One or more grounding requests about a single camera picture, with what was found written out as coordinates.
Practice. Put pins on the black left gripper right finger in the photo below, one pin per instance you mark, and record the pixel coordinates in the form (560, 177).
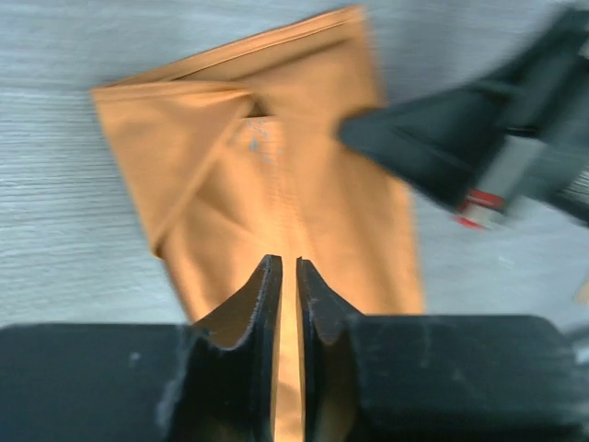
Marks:
(435, 378)

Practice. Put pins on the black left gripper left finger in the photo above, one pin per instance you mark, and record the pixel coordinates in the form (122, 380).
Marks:
(206, 381)

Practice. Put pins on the orange plastic spoon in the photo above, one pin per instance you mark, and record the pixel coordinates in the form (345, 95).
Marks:
(583, 294)

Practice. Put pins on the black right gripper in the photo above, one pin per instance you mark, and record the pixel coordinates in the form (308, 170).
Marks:
(520, 131)

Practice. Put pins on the orange satin napkin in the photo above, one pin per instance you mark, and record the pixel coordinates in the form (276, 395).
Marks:
(232, 154)

